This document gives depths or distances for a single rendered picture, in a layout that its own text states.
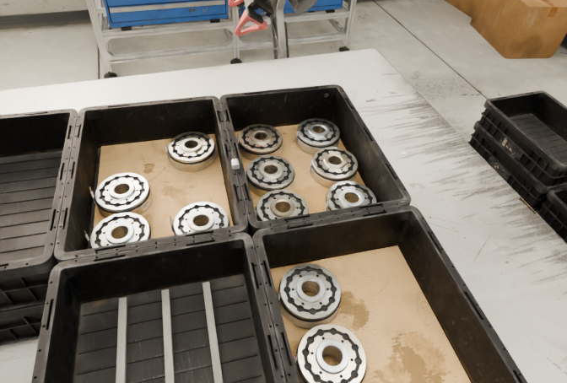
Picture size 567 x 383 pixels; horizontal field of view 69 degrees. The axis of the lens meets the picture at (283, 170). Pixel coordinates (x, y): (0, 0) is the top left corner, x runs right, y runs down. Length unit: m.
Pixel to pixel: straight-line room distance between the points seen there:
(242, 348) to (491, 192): 0.80
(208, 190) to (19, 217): 0.36
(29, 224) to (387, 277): 0.68
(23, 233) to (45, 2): 2.91
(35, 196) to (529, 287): 1.05
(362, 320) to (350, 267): 0.10
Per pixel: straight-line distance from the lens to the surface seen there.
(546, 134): 1.96
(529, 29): 3.62
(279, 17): 1.75
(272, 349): 0.60
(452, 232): 1.08
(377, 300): 0.76
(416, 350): 0.74
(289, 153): 0.97
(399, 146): 1.26
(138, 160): 0.98
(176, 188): 0.90
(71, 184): 0.82
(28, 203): 0.97
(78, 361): 0.74
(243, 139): 0.96
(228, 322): 0.71
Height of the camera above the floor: 1.47
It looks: 44 degrees down
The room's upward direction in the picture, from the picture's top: 4 degrees clockwise
